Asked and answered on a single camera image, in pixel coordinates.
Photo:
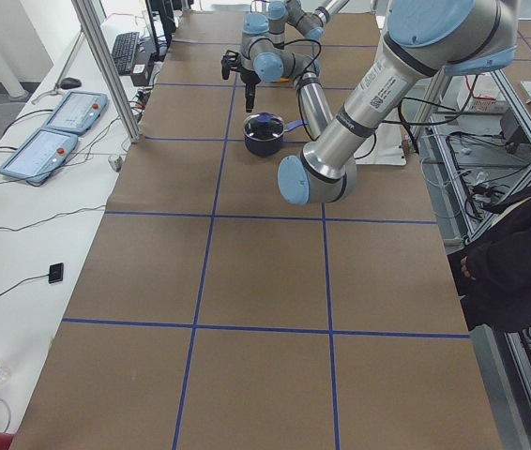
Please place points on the person in black clothes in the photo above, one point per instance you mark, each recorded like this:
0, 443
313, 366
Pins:
492, 274

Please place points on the dark blue saucepan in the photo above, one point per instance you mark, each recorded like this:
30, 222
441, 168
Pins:
266, 149

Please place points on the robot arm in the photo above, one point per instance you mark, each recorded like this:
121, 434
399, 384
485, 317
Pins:
272, 25
421, 39

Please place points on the upper blue teach pendant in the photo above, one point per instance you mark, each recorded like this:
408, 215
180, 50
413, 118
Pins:
77, 112

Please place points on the blue teach pendant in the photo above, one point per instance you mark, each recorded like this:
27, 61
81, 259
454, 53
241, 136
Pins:
39, 156
77, 112

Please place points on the aluminium frame post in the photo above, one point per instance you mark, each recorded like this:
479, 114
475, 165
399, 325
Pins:
89, 21

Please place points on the small black flat device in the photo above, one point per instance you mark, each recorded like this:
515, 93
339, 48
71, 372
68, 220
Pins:
56, 272

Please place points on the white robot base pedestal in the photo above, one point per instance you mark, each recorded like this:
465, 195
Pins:
384, 147

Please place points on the black computer mouse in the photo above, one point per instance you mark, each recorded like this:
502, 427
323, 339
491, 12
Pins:
70, 83

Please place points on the lower blue teach pendant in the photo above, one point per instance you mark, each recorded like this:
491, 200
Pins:
39, 156

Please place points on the glass pot lid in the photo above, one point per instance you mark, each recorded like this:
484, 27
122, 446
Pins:
263, 127

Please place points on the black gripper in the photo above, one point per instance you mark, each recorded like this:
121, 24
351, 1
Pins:
250, 78

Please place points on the black keyboard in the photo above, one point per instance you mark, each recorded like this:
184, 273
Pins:
124, 50

